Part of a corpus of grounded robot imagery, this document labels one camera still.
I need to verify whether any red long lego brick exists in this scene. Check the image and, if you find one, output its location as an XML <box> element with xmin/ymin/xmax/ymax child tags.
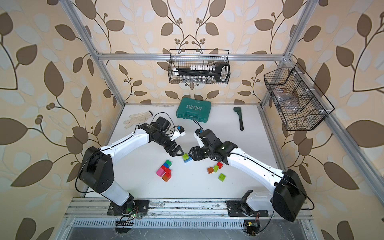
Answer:
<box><xmin>161</xmin><ymin>165</ymin><xmax>172</xmax><ymax>175</ymax></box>

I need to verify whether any black wire basket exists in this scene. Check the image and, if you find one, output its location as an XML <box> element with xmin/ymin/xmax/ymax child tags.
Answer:
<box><xmin>264</xmin><ymin>63</ymin><xmax>335</xmax><ymax>131</ymax></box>
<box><xmin>168</xmin><ymin>48</ymin><xmax>231</xmax><ymax>85</ymax></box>

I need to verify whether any small circuit board left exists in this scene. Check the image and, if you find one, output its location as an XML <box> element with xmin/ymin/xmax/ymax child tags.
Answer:
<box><xmin>115</xmin><ymin>213</ymin><xmax>139</xmax><ymax>234</ymax></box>

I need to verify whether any aluminium frame top bar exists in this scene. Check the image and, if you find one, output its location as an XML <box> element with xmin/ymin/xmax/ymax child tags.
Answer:
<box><xmin>95</xmin><ymin>52</ymin><xmax>289</xmax><ymax>62</ymax></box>

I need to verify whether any small circuit board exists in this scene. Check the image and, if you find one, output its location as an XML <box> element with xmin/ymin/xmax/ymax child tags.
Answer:
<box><xmin>244</xmin><ymin>220</ymin><xmax>260</xmax><ymax>237</ymax></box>
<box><xmin>115</xmin><ymin>213</ymin><xmax>139</xmax><ymax>234</ymax></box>

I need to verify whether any black wire basket centre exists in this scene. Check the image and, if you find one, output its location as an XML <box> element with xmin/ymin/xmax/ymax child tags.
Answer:
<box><xmin>168</xmin><ymin>48</ymin><xmax>231</xmax><ymax>85</ymax></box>

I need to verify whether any green black wrench tool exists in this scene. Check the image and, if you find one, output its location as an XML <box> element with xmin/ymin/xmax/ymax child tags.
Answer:
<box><xmin>234</xmin><ymin>107</ymin><xmax>244</xmax><ymax>131</ymax></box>

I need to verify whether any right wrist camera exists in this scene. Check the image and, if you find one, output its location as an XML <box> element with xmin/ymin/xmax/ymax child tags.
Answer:
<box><xmin>194</xmin><ymin>128</ymin><xmax>205</xmax><ymax>148</ymax></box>

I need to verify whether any aluminium front rail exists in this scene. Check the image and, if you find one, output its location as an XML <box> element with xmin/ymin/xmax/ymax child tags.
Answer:
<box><xmin>64</xmin><ymin>197</ymin><xmax>313</xmax><ymax>220</ymax></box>

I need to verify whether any black white socket tool set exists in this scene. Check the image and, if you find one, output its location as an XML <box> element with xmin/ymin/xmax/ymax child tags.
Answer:
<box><xmin>168</xmin><ymin>63</ymin><xmax>231</xmax><ymax>84</ymax></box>

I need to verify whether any green plastic tool case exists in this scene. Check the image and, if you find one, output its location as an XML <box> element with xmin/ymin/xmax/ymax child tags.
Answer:
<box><xmin>176</xmin><ymin>98</ymin><xmax>212</xmax><ymax>123</ymax></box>

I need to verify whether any plastic bag in basket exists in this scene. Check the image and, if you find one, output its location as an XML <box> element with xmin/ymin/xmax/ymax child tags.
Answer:
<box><xmin>274</xmin><ymin>88</ymin><xmax>300</xmax><ymax>112</ymax></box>

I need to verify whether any pink lego brick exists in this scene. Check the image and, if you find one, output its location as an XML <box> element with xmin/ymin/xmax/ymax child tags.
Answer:
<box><xmin>156</xmin><ymin>168</ymin><xmax>166</xmax><ymax>178</ymax></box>

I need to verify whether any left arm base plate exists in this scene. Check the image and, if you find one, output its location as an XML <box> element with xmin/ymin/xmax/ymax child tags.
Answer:
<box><xmin>107</xmin><ymin>200</ymin><xmax>150</xmax><ymax>217</ymax></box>

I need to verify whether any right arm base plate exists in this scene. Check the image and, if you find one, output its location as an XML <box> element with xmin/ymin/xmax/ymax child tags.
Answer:
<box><xmin>226</xmin><ymin>200</ymin><xmax>269</xmax><ymax>217</ymax></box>

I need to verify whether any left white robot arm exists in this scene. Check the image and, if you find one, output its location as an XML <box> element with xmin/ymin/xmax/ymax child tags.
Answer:
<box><xmin>78</xmin><ymin>117</ymin><xmax>185</xmax><ymax>207</ymax></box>

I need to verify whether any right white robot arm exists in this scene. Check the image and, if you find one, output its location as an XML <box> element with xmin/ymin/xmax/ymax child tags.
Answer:
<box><xmin>189</xmin><ymin>129</ymin><xmax>308</xmax><ymax>222</ymax></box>

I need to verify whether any lime green small lego brick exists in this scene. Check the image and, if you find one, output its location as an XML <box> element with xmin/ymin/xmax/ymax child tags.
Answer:
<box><xmin>218</xmin><ymin>174</ymin><xmax>226</xmax><ymax>182</ymax></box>

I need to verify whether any brown lego brick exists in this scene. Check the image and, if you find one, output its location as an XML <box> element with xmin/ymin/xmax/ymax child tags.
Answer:
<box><xmin>207</xmin><ymin>167</ymin><xmax>214</xmax><ymax>174</ymax></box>

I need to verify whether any black wire basket right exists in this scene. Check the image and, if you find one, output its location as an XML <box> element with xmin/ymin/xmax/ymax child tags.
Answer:
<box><xmin>264</xmin><ymin>63</ymin><xmax>335</xmax><ymax>131</ymax></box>

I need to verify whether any small circuit board right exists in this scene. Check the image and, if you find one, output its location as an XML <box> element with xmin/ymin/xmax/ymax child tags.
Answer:
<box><xmin>244</xmin><ymin>220</ymin><xmax>260</xmax><ymax>237</ymax></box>

